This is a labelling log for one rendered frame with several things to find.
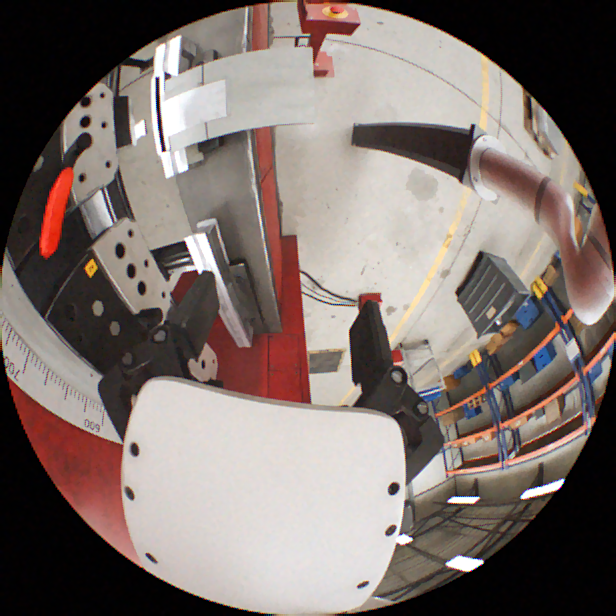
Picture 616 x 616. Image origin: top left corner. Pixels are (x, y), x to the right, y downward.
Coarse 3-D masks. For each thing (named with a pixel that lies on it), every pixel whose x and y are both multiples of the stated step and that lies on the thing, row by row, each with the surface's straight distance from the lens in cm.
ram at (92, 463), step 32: (32, 320) 20; (32, 352) 20; (64, 352) 21; (96, 384) 23; (32, 416) 21; (64, 448) 22; (96, 448) 24; (64, 480) 23; (96, 480) 24; (96, 512) 26; (128, 544) 30
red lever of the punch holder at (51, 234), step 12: (84, 132) 21; (72, 144) 21; (84, 144) 20; (72, 156) 20; (72, 168) 20; (60, 180) 19; (72, 180) 19; (60, 192) 18; (48, 204) 19; (60, 204) 18; (48, 216) 18; (60, 216) 18; (48, 228) 17; (60, 228) 18; (48, 240) 17; (48, 252) 17
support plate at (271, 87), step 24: (288, 48) 43; (312, 48) 43; (192, 72) 45; (216, 72) 43; (240, 72) 41; (264, 72) 40; (288, 72) 40; (312, 72) 40; (168, 96) 46; (240, 96) 40; (264, 96) 39; (288, 96) 38; (312, 96) 39; (216, 120) 40; (240, 120) 39; (264, 120) 38; (288, 120) 38; (312, 120) 38; (192, 144) 42
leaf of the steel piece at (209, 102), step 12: (216, 84) 42; (228, 84) 40; (180, 96) 44; (192, 96) 43; (204, 96) 42; (216, 96) 41; (228, 96) 39; (180, 108) 43; (192, 108) 42; (204, 108) 41; (216, 108) 40; (228, 108) 38; (192, 120) 42; (204, 120) 40
